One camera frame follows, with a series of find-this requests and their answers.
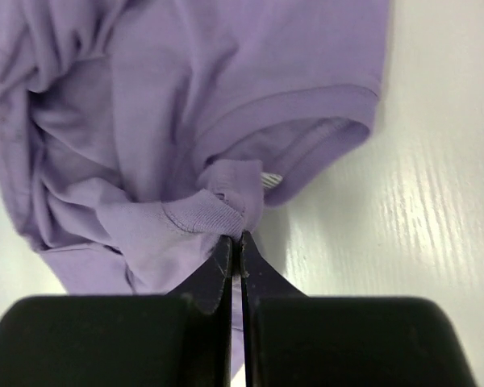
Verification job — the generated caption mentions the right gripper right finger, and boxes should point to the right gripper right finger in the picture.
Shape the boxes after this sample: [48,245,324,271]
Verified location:
[240,233,476,386]

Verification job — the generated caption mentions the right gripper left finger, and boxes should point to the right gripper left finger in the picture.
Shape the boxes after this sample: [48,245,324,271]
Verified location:
[0,237,232,386]

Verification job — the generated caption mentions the purple t-shirt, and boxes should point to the purple t-shirt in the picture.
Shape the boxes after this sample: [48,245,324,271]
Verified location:
[0,0,390,387]

